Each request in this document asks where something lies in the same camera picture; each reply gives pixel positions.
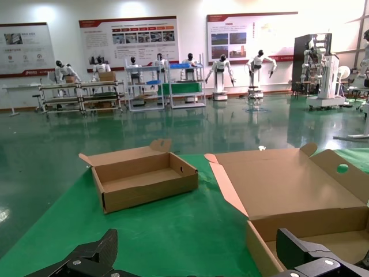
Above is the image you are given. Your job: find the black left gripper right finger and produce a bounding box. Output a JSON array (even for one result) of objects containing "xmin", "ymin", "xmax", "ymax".
[{"xmin": 272, "ymin": 227, "xmax": 369, "ymax": 277}]

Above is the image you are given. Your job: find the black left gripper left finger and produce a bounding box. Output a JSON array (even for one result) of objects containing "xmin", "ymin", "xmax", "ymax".
[{"xmin": 27, "ymin": 229, "xmax": 122, "ymax": 277}]

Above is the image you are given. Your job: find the cardboard mailer box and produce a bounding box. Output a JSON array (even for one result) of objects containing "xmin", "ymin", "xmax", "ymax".
[{"xmin": 204, "ymin": 143, "xmax": 369, "ymax": 277}]

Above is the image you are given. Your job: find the small shallow cardboard box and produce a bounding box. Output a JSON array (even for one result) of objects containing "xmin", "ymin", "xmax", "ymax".
[{"xmin": 78, "ymin": 138, "xmax": 199, "ymax": 215}]

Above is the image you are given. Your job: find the green table cloth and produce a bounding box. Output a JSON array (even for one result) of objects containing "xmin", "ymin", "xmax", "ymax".
[{"xmin": 0, "ymin": 146, "xmax": 369, "ymax": 277}]

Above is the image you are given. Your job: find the white floor stand base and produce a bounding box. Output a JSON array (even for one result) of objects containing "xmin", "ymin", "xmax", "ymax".
[{"xmin": 333, "ymin": 133, "xmax": 369, "ymax": 143}]

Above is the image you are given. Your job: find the metal tube workbench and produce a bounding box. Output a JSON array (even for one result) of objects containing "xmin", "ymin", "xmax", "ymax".
[
  {"xmin": 39, "ymin": 81, "xmax": 84, "ymax": 115},
  {"xmin": 79, "ymin": 80, "xmax": 125, "ymax": 113}
]

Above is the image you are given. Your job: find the white and black test rig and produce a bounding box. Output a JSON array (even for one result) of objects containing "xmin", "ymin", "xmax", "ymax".
[{"xmin": 292, "ymin": 32, "xmax": 347, "ymax": 111}]

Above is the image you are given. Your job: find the white long table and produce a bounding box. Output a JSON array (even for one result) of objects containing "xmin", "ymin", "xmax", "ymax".
[{"xmin": 2, "ymin": 83, "xmax": 44, "ymax": 117}]

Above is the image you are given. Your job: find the white standing fan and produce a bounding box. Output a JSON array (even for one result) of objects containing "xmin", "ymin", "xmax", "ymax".
[{"xmin": 336, "ymin": 65, "xmax": 351, "ymax": 98}]

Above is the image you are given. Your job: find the white shelf rack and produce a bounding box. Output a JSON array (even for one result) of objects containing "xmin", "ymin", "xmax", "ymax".
[
  {"xmin": 167, "ymin": 53, "xmax": 207, "ymax": 109},
  {"xmin": 124, "ymin": 57, "xmax": 167, "ymax": 112}
]

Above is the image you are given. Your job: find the green cloth on rack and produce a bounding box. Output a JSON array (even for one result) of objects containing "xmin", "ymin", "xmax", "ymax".
[{"xmin": 157, "ymin": 82, "xmax": 202, "ymax": 95}]

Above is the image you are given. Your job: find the white humanoid robot on stool base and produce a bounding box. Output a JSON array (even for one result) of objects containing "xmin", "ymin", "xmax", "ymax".
[{"xmin": 244, "ymin": 49, "xmax": 278, "ymax": 99}]

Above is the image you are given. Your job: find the white humanoid robot in rig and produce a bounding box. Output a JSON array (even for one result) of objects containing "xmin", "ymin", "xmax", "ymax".
[{"xmin": 299, "ymin": 37, "xmax": 328, "ymax": 87}]

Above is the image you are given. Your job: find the white humanoid robot on pedestal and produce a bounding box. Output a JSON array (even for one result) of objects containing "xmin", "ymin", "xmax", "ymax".
[{"xmin": 204, "ymin": 54, "xmax": 236, "ymax": 102}]

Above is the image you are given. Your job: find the wall board with round icons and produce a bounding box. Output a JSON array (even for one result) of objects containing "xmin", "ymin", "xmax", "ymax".
[{"xmin": 0, "ymin": 22, "xmax": 55, "ymax": 79}]

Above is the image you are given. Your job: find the wall board with orange arrows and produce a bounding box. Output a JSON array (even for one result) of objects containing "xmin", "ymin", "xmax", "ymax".
[{"xmin": 78, "ymin": 16, "xmax": 181, "ymax": 69}]

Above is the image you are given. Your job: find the wall board with building photos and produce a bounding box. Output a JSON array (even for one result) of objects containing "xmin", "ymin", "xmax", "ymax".
[{"xmin": 206, "ymin": 12, "xmax": 299, "ymax": 63}]

